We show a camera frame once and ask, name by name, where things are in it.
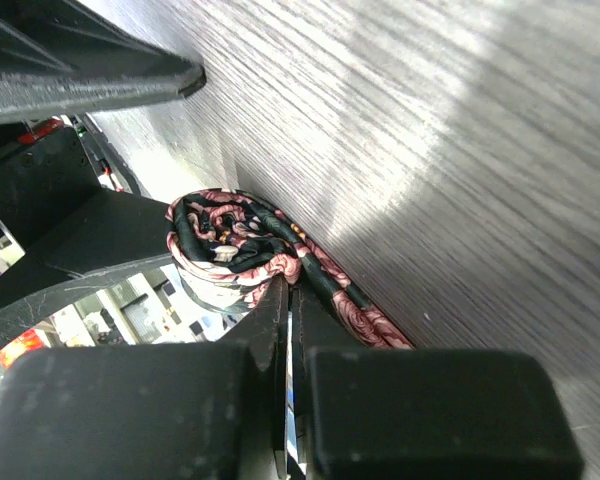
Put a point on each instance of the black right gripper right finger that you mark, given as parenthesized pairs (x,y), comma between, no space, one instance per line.
(422,414)

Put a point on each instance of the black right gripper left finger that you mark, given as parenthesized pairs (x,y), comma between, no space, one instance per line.
(206,410)

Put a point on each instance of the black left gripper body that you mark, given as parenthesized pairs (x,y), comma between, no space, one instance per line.
(45,175)

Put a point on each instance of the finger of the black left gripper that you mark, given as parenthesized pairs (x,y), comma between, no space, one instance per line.
(60,57)
(108,239)

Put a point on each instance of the floral rose necktie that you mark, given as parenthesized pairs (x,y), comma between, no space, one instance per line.
(228,245)

